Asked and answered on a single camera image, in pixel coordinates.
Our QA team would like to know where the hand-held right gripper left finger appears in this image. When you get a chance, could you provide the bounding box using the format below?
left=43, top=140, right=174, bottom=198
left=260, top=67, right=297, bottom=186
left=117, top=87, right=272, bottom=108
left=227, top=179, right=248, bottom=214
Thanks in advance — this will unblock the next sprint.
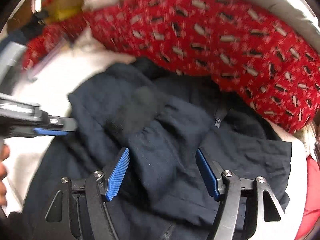
left=45, top=147, right=130, bottom=240

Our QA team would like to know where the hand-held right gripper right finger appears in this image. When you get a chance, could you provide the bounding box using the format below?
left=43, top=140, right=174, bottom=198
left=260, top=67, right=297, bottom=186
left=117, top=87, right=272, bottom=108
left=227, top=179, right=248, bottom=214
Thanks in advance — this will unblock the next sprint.
left=196, top=148, right=286, bottom=240

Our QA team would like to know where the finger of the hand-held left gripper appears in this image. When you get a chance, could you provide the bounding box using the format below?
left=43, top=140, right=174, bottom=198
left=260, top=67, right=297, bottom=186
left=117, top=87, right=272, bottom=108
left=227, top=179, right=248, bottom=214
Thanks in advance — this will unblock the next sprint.
left=32, top=115, right=78, bottom=137

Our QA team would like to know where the dark navy garment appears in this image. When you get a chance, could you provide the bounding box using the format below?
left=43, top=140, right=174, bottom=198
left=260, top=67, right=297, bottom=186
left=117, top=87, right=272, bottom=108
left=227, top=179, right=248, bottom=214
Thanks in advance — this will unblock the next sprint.
left=22, top=57, right=293, bottom=240

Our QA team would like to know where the person's left hand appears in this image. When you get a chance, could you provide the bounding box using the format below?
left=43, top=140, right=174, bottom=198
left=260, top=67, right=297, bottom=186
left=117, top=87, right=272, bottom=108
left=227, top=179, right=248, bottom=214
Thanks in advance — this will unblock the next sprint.
left=0, top=144, right=11, bottom=207

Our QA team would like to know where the white bed sheet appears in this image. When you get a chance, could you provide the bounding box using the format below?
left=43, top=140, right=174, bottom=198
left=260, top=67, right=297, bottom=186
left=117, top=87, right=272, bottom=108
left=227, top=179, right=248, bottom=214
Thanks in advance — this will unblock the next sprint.
left=5, top=27, right=312, bottom=214

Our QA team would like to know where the grey blurred object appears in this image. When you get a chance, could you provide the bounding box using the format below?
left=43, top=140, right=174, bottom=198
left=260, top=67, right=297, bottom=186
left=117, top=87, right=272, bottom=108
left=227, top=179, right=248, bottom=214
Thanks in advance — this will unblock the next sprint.
left=0, top=41, right=27, bottom=87

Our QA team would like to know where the cream cloth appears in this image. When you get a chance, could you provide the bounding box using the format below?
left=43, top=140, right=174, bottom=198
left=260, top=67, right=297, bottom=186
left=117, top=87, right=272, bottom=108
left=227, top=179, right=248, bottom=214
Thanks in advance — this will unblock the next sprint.
left=294, top=124, right=318, bottom=157

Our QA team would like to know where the plain red cloth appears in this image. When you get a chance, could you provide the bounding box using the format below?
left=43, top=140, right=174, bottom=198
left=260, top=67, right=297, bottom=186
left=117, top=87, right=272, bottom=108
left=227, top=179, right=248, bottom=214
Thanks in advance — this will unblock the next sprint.
left=291, top=155, right=320, bottom=240

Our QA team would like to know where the yellow object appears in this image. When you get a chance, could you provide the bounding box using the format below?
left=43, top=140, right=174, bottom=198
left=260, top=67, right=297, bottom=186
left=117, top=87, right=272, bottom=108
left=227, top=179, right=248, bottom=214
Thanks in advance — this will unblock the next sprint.
left=49, top=4, right=83, bottom=24

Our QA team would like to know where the grey padded cushion edge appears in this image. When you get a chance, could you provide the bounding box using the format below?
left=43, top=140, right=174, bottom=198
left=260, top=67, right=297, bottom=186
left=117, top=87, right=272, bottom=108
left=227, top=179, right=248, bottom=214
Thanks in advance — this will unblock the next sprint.
left=225, top=0, right=320, bottom=47

